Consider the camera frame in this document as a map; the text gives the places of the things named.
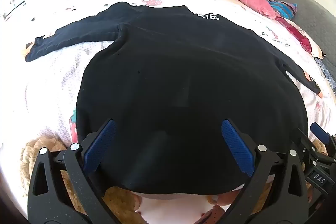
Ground blue striped cloth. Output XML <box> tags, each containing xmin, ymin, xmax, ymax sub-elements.
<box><xmin>265</xmin><ymin>0</ymin><xmax>298</xmax><ymax>20</ymax></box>

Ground black sweater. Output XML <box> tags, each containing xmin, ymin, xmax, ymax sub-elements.
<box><xmin>25</xmin><ymin>1</ymin><xmax>323</xmax><ymax>194</ymax></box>

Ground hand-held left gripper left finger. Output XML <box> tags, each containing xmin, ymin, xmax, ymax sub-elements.
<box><xmin>27</xmin><ymin>119</ymin><xmax>139</xmax><ymax>224</ymax></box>

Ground strawberry printed bed sheet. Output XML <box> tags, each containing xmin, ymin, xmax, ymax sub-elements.
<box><xmin>0</xmin><ymin>0</ymin><xmax>336</xmax><ymax>188</ymax></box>

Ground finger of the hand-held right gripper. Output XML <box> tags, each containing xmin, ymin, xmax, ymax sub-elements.
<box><xmin>310</xmin><ymin>122</ymin><xmax>336</xmax><ymax>154</ymax></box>
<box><xmin>292</xmin><ymin>128</ymin><xmax>318</xmax><ymax>169</ymax></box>

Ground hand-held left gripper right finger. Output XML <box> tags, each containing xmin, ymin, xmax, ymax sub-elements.
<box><xmin>221</xmin><ymin>119</ymin><xmax>312</xmax><ymax>224</ymax></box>

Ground brown plush blanket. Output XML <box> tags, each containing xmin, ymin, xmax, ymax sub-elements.
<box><xmin>21</xmin><ymin>135</ymin><xmax>147</xmax><ymax>224</ymax></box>

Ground grey padded headboard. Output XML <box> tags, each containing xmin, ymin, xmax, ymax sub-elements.
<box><xmin>265</xmin><ymin>0</ymin><xmax>336</xmax><ymax>88</ymax></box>

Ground red patterned pillow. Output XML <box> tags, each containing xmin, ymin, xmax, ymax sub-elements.
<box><xmin>276</xmin><ymin>17</ymin><xmax>313</xmax><ymax>52</ymax></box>

